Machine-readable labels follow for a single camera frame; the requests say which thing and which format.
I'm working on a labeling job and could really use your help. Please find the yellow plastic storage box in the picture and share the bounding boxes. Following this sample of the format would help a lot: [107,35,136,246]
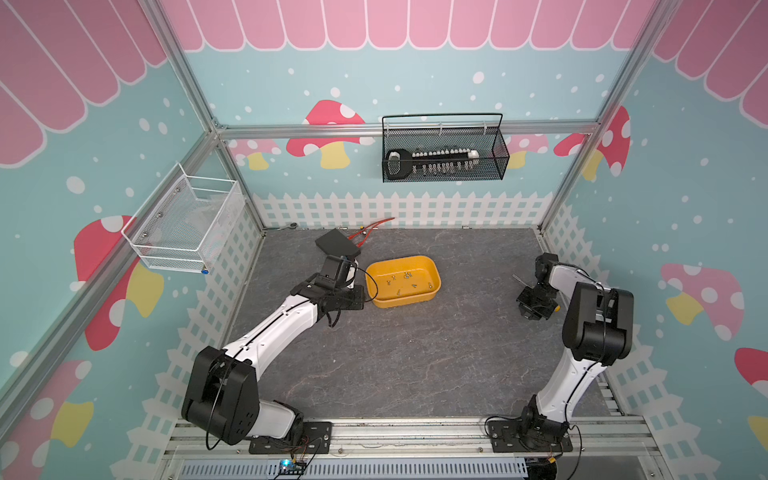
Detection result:
[365,255,442,309]

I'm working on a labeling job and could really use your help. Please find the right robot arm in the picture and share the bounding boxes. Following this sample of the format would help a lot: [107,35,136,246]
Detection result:
[517,253,634,449]

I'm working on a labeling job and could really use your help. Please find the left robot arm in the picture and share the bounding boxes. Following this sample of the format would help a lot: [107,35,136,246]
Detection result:
[181,255,365,449]

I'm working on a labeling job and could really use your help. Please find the black flat box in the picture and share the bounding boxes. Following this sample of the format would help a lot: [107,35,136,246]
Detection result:
[315,229,361,260]

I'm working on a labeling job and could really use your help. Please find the yellow black screwdriver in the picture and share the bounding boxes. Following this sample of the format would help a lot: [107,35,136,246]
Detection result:
[512,274,531,288]

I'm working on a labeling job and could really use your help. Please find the socket wrench set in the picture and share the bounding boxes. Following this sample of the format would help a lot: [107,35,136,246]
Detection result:
[382,148,480,181]

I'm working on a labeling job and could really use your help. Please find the green circuit board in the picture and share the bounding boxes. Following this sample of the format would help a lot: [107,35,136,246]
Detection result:
[277,459,308,477]

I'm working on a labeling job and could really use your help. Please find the red handled pliers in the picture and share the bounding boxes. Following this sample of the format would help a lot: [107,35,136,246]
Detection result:
[347,217,394,248]

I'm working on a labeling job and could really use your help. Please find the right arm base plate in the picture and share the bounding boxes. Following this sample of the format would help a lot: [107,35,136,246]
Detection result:
[484,417,574,456]

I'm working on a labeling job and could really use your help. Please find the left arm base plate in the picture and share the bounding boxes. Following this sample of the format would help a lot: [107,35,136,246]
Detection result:
[248,422,334,455]

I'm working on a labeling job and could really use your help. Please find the black wire mesh basket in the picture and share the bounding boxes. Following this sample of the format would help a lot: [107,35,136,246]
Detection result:
[381,113,510,183]

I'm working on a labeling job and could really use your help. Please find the aluminium front rail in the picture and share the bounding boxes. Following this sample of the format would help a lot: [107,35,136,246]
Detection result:
[154,417,673,479]

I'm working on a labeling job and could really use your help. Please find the white wire basket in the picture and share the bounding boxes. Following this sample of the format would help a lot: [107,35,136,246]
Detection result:
[122,164,245,275]

